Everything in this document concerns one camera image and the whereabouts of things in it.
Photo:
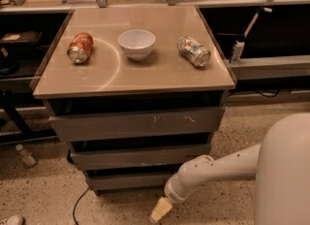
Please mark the orange soda can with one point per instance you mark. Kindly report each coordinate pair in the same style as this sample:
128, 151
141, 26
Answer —
80, 47

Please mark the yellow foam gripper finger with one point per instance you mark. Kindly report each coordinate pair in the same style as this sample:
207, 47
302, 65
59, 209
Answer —
162, 208

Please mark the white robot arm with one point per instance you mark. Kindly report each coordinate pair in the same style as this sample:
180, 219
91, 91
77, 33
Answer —
279, 165

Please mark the clear plastic water bottle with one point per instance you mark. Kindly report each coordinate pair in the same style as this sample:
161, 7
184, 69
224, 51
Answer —
26, 156

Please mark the grey drawer cabinet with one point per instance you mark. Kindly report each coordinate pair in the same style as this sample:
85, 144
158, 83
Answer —
111, 82

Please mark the silver green soda can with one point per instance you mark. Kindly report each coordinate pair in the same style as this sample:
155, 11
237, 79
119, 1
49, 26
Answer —
197, 54

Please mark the white shoe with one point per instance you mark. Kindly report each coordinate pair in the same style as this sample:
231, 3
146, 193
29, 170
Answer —
13, 220

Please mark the grey bottom drawer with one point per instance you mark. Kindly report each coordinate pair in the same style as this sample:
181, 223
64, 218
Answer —
129, 181

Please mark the grey drawer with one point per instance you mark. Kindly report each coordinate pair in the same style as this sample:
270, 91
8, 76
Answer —
101, 126
138, 157
129, 181

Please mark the white spray bottle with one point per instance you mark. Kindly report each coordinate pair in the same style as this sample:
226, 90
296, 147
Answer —
237, 50

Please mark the white bowl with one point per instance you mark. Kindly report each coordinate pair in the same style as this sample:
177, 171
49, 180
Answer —
137, 44

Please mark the grey top drawer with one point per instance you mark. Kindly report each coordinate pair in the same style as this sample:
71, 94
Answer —
101, 126

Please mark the grey middle drawer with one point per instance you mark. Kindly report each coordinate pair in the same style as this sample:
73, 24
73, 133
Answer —
138, 157

